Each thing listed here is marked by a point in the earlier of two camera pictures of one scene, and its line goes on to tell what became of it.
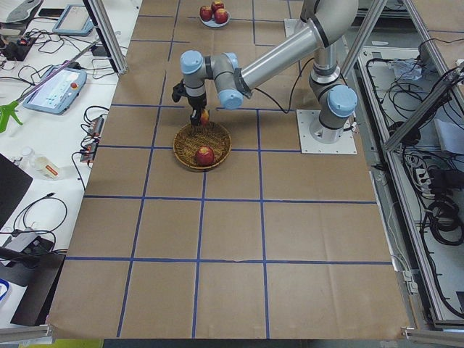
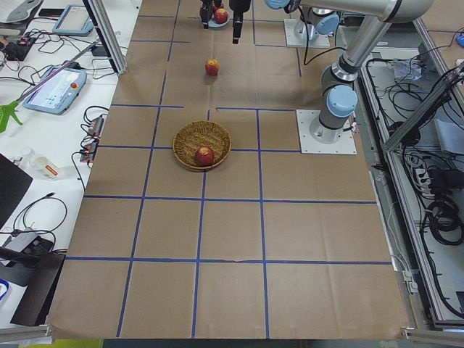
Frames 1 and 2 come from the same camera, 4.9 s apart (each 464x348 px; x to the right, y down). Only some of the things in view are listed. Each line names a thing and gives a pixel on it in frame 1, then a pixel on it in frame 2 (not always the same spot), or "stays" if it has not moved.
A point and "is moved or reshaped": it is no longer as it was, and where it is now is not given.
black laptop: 14,182 stays
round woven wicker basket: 189,139 stays
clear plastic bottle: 40,164 stays
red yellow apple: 204,117 is moved or reshaped
